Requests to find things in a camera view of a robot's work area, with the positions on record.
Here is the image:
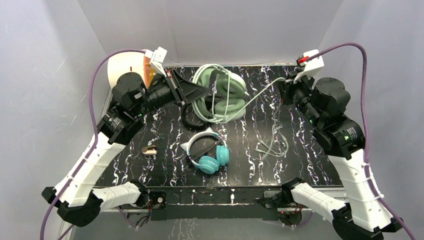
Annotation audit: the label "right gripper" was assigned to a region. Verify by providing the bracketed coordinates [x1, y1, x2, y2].
[275, 69, 323, 128]

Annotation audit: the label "black headphones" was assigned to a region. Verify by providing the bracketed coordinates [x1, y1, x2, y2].
[180, 102, 210, 131]

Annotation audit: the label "green headphone cable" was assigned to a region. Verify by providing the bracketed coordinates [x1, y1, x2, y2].
[192, 63, 290, 159]

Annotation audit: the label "teal cat-ear headphones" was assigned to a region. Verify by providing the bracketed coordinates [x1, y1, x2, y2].
[180, 127, 230, 175]

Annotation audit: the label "green headphones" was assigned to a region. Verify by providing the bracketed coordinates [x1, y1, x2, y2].
[191, 64, 247, 123]

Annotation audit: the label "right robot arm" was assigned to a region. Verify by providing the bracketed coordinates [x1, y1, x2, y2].
[279, 76, 402, 240]

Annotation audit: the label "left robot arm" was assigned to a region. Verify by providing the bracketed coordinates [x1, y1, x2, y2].
[42, 69, 208, 227]

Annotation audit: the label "cream cylindrical drum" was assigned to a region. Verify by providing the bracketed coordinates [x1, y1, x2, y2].
[107, 52, 157, 89]

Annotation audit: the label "small tan white clip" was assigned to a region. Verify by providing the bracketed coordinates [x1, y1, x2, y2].
[141, 145, 158, 156]

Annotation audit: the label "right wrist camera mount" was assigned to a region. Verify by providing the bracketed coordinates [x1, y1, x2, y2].
[293, 49, 325, 84]

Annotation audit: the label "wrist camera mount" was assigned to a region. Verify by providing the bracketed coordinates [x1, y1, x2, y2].
[293, 49, 325, 84]
[143, 47, 168, 76]

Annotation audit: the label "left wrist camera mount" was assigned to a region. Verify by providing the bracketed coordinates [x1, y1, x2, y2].
[143, 47, 168, 76]

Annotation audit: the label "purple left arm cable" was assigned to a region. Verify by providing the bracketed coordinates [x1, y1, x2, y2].
[39, 48, 147, 240]

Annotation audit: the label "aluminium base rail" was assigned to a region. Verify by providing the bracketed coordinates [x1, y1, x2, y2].
[59, 186, 372, 240]

